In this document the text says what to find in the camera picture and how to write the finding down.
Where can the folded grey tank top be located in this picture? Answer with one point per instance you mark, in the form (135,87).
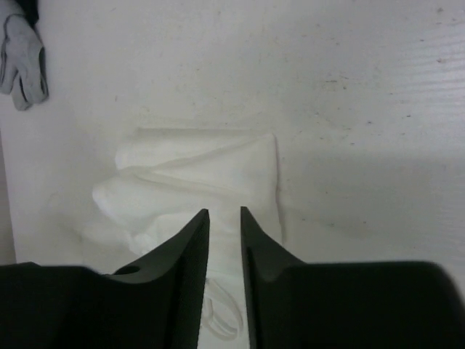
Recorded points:
(22,62)

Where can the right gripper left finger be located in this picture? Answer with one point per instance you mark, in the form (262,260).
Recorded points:
(153,302)

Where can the white tank top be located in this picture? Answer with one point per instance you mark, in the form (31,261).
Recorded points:
(164,178)

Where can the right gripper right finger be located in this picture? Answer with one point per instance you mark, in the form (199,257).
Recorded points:
(293,304)

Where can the folded black tank top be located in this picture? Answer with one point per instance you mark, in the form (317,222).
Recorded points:
(30,10)

